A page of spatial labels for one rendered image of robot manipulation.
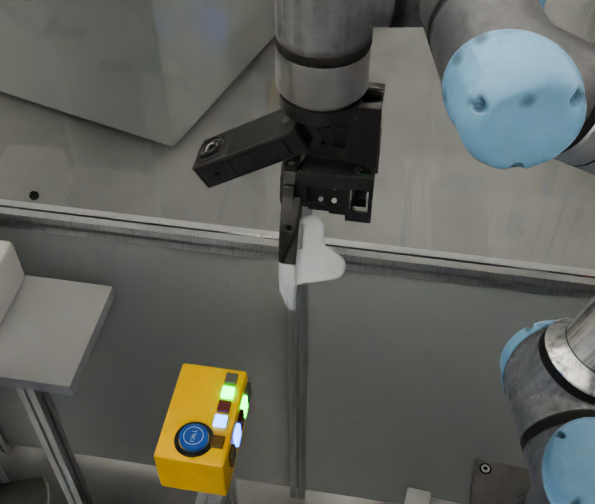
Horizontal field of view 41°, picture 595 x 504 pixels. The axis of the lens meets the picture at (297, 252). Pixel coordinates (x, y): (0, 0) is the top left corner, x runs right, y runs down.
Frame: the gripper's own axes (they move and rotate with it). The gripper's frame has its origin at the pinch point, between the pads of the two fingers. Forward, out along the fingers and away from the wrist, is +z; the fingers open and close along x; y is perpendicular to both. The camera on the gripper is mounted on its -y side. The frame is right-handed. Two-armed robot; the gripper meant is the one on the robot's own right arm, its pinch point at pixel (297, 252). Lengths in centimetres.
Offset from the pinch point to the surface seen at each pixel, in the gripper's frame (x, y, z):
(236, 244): 45, -19, 49
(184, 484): -4, -16, 48
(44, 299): 36, -56, 62
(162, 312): 45, -36, 73
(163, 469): -3.6, -18.4, 44.1
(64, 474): 28, -62, 119
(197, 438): -0.4, -13.9, 39.7
